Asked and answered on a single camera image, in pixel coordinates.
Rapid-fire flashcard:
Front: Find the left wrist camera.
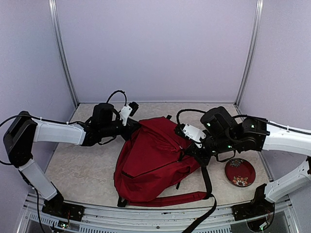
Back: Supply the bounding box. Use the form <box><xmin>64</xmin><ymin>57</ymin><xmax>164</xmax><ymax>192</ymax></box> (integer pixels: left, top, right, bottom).
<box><xmin>119</xmin><ymin>101</ymin><xmax>139</xmax><ymax>126</ymax></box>

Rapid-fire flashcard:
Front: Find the aluminium front rail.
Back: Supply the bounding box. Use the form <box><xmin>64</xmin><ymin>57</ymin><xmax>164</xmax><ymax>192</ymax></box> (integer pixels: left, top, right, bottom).
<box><xmin>15</xmin><ymin>195</ymin><xmax>300</xmax><ymax>233</ymax></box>

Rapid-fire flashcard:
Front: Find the aluminium frame right post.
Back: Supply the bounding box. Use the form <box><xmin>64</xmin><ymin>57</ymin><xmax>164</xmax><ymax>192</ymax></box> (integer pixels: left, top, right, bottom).
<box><xmin>234</xmin><ymin>0</ymin><xmax>264</xmax><ymax>108</ymax></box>

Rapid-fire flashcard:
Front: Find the aluminium frame left post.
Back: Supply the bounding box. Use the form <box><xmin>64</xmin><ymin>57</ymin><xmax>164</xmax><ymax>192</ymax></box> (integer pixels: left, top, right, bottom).
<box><xmin>48</xmin><ymin>0</ymin><xmax>79</xmax><ymax>109</ymax></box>

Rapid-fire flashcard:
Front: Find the red student backpack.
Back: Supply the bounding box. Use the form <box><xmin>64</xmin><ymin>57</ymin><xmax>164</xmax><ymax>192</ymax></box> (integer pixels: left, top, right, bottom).
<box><xmin>114</xmin><ymin>115</ymin><xmax>214</xmax><ymax>207</ymax></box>

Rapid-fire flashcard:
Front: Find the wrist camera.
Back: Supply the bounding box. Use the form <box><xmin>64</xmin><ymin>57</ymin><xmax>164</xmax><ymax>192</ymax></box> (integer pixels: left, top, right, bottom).
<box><xmin>174</xmin><ymin>124</ymin><xmax>207</xmax><ymax>149</ymax></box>
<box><xmin>119</xmin><ymin>101</ymin><xmax>139</xmax><ymax>126</ymax></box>

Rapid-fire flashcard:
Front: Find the aluminium frame post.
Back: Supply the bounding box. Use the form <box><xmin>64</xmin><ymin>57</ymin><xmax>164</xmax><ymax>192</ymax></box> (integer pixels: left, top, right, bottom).
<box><xmin>48</xmin><ymin>0</ymin><xmax>79</xmax><ymax>109</ymax></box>
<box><xmin>234</xmin><ymin>0</ymin><xmax>264</xmax><ymax>108</ymax></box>

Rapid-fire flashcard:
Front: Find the red floral plate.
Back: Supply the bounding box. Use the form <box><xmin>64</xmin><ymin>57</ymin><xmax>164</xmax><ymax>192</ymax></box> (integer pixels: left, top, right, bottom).
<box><xmin>225</xmin><ymin>158</ymin><xmax>256</xmax><ymax>187</ymax></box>

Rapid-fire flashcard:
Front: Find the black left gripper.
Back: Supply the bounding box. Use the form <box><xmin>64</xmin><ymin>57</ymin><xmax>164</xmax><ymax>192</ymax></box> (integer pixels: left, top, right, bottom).
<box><xmin>100</xmin><ymin>117</ymin><xmax>140</xmax><ymax>140</ymax></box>

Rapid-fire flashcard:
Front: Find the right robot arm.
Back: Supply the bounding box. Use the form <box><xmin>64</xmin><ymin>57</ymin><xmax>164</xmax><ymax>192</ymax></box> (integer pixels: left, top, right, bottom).
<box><xmin>175</xmin><ymin>106</ymin><xmax>311</xmax><ymax>216</ymax></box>

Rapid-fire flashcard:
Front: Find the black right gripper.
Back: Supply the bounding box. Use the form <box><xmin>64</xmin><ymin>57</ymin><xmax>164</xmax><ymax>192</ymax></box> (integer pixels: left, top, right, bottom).
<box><xmin>185</xmin><ymin>131</ymin><xmax>238</xmax><ymax>167</ymax></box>

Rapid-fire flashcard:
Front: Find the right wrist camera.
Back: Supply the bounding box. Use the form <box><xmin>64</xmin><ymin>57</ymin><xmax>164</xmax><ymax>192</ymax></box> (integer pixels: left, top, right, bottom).
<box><xmin>174</xmin><ymin>124</ymin><xmax>207</xmax><ymax>149</ymax></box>

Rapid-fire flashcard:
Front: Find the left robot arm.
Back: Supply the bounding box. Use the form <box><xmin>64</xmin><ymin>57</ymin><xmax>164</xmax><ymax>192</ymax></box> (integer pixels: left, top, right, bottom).
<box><xmin>1</xmin><ymin>101</ymin><xmax>139</xmax><ymax>216</ymax></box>

